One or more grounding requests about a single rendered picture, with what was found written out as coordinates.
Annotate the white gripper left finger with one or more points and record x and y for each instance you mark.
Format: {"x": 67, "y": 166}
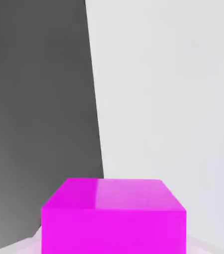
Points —
{"x": 26, "y": 247}

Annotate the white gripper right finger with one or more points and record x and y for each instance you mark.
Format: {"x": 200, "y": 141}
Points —
{"x": 195, "y": 248}

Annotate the small magenta cube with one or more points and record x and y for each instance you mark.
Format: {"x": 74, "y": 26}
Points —
{"x": 113, "y": 228}

